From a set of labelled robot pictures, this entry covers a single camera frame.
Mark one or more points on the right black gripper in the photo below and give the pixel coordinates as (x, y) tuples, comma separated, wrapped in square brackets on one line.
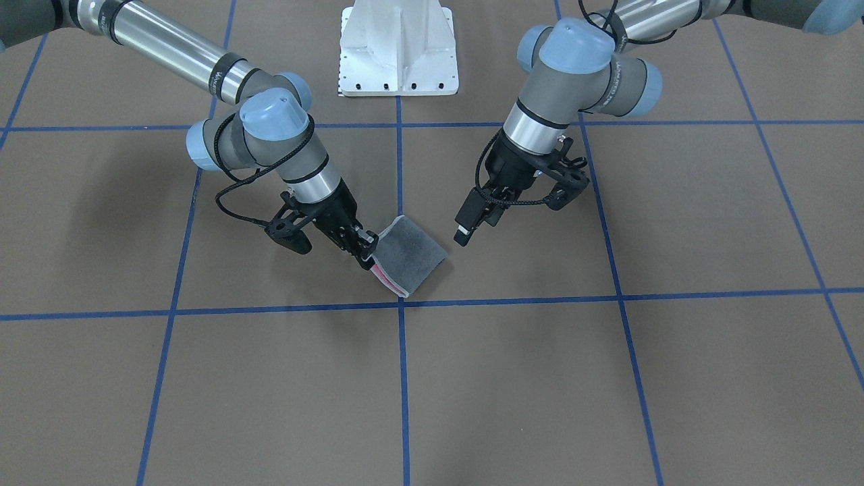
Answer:
[(337, 212)]

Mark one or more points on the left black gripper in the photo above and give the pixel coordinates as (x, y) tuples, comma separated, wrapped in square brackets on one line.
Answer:
[(507, 164)]

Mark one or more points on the pink and grey towel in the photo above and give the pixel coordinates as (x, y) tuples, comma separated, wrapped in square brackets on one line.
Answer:
[(405, 256)]

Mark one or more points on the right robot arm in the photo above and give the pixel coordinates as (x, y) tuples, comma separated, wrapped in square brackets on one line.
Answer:
[(267, 131)]

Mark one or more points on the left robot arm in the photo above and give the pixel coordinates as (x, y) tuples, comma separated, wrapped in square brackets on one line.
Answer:
[(580, 65)]

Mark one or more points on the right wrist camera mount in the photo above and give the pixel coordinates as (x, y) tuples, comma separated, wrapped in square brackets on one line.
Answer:
[(285, 228)]

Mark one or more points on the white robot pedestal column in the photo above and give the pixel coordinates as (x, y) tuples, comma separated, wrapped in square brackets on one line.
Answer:
[(397, 49)]

